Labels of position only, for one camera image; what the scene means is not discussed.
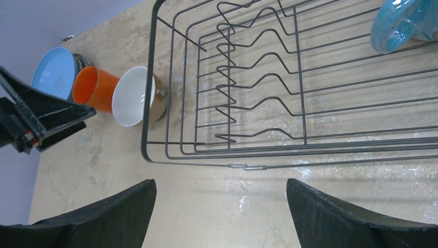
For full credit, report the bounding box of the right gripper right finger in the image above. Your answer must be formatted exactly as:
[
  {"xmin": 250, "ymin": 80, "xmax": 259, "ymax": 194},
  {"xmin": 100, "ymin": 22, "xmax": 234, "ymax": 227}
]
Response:
[{"xmin": 286, "ymin": 178, "xmax": 437, "ymax": 247}]

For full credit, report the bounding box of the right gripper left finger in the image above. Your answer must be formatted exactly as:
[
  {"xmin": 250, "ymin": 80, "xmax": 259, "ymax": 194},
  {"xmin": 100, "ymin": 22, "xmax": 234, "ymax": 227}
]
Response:
[{"xmin": 1, "ymin": 179, "xmax": 157, "ymax": 247}]

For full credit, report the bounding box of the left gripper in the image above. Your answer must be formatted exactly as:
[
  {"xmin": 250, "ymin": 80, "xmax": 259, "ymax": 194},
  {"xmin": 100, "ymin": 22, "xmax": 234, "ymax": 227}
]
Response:
[{"xmin": 1, "ymin": 67, "xmax": 97, "ymax": 154}]

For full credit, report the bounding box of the light blue plate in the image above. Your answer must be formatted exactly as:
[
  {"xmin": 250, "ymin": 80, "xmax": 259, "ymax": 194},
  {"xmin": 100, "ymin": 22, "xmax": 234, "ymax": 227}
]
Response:
[{"xmin": 30, "ymin": 46, "xmax": 79, "ymax": 101}]

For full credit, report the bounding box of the orange cup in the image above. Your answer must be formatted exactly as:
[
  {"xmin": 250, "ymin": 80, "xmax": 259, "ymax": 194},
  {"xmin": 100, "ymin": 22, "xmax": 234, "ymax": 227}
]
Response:
[{"xmin": 72, "ymin": 66, "xmax": 119, "ymax": 113}]

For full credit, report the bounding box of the beige floral bowl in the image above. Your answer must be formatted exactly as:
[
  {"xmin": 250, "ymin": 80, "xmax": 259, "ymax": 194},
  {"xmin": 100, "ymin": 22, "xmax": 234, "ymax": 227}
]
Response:
[{"xmin": 112, "ymin": 66, "xmax": 168, "ymax": 127}]

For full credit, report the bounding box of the blue butterfly mug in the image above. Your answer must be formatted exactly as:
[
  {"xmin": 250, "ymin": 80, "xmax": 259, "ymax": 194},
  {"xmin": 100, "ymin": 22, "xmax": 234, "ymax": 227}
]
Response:
[{"xmin": 370, "ymin": 0, "xmax": 437, "ymax": 54}]

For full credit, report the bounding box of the black wire dish rack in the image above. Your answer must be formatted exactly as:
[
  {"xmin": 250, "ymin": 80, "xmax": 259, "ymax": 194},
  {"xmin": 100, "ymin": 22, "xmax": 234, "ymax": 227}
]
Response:
[{"xmin": 141, "ymin": 1, "xmax": 437, "ymax": 171}]

